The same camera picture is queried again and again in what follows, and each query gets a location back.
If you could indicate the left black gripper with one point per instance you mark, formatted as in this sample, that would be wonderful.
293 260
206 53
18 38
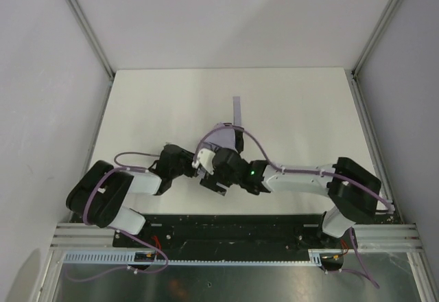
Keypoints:
185 164

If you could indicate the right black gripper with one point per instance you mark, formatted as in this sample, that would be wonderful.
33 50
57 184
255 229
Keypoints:
214 183

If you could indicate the lavender folding umbrella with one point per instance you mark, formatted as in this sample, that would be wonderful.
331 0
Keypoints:
227 138

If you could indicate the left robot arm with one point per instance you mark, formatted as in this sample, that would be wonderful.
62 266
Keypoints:
99 196

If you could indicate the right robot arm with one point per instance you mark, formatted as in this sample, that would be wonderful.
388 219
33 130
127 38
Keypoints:
353 190

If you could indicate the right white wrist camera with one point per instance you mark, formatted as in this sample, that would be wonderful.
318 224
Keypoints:
204 160

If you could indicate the left aluminium frame post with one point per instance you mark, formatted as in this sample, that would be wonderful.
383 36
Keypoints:
91 37

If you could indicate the aluminium frame post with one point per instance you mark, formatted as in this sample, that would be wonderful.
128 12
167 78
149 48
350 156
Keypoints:
91 37
382 24

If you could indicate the right aluminium frame post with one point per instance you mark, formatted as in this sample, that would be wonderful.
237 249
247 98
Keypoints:
382 24

